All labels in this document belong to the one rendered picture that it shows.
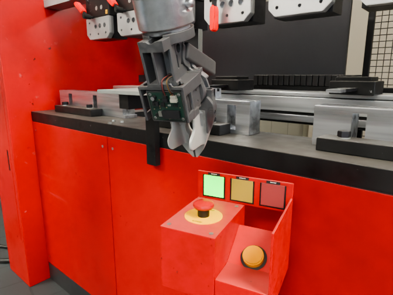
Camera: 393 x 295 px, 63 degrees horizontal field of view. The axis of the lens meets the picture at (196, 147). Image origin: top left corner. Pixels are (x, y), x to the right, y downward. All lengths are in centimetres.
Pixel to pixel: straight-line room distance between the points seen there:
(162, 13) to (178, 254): 39
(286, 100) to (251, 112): 25
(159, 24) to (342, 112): 50
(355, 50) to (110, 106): 198
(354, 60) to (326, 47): 141
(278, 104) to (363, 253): 59
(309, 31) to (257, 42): 23
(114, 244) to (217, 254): 78
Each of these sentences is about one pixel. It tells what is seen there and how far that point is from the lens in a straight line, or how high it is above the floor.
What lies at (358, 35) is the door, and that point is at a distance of 278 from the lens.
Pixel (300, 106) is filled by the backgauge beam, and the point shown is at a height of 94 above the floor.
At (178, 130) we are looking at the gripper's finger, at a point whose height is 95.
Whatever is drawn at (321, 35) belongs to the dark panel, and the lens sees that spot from 138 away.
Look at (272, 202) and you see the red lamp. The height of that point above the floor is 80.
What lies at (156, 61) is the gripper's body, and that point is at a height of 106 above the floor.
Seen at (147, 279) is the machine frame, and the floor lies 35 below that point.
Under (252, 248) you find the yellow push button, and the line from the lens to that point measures 62.
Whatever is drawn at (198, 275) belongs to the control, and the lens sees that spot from 59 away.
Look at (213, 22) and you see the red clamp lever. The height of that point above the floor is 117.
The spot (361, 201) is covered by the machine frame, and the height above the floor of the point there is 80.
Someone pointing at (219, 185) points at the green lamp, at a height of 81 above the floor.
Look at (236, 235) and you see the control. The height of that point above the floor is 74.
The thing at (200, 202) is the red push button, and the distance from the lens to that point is 60.
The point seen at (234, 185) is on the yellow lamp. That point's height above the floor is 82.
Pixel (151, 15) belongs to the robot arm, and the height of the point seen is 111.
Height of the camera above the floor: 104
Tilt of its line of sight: 13 degrees down
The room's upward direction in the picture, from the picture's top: straight up
